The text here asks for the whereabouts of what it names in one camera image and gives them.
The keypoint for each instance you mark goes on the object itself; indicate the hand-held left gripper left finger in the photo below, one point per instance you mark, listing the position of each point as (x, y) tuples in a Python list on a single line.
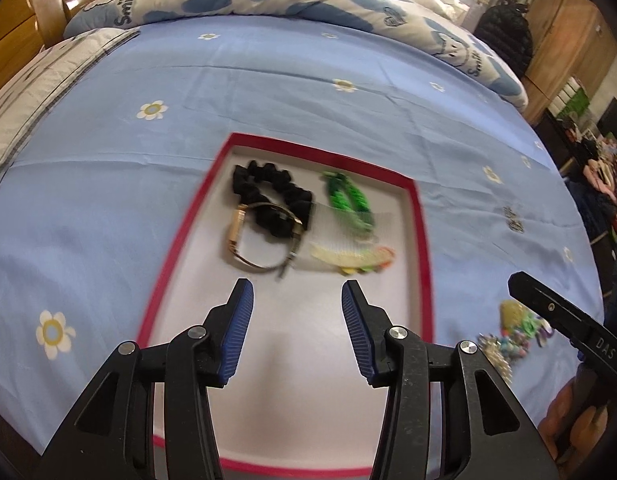
[(236, 330)]

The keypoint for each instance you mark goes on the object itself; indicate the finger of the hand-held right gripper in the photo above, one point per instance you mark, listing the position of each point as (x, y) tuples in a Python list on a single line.
[(563, 315)]

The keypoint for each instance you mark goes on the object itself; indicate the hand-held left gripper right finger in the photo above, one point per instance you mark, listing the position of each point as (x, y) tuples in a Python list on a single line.
[(356, 330)]

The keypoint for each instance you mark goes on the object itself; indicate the red-rimmed white tray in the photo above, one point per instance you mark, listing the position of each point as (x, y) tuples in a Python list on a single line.
[(293, 360)]

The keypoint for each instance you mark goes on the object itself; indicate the person's right hand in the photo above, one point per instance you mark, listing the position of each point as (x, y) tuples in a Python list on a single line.
[(553, 420)]

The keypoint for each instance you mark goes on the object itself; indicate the gold round ornament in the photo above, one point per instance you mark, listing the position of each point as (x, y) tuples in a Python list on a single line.
[(511, 312)]

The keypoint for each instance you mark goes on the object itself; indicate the cream colourful hair clip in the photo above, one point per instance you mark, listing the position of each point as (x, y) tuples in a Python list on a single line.
[(343, 257)]

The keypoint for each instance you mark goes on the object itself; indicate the silver pearl brooch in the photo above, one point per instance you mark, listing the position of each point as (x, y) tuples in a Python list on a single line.
[(496, 360)]

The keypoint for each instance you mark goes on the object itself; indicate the small dark charm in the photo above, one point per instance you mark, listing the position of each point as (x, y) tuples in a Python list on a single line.
[(513, 220)]

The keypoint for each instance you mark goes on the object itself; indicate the sheer mesh pouch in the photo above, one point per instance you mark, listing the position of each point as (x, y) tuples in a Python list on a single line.
[(383, 225)]

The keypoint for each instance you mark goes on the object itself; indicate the pile of colourful clothes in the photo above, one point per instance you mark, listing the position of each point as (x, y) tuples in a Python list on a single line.
[(608, 175)]

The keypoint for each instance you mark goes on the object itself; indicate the blue flowered bedsheet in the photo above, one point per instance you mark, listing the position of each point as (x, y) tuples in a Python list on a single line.
[(138, 210)]

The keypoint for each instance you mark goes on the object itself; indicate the black scrunchie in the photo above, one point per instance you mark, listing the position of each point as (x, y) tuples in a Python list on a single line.
[(268, 175)]

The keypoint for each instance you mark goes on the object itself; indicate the dark screen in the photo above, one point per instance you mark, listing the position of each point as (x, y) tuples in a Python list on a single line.
[(613, 120)]

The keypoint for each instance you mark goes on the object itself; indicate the green and white boxes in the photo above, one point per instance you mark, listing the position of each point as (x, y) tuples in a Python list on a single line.
[(568, 100)]

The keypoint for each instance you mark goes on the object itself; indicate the wooden wardrobe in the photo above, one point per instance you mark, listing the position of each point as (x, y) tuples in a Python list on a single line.
[(568, 35)]

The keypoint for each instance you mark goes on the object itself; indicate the black padded jacket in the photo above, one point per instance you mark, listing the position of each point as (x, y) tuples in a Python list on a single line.
[(506, 35)]

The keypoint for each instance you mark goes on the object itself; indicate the white quilted mattress pad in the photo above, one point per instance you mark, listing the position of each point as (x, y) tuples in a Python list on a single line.
[(38, 85)]

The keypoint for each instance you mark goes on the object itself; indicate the wooden headboard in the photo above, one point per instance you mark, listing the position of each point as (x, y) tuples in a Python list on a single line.
[(18, 20)]

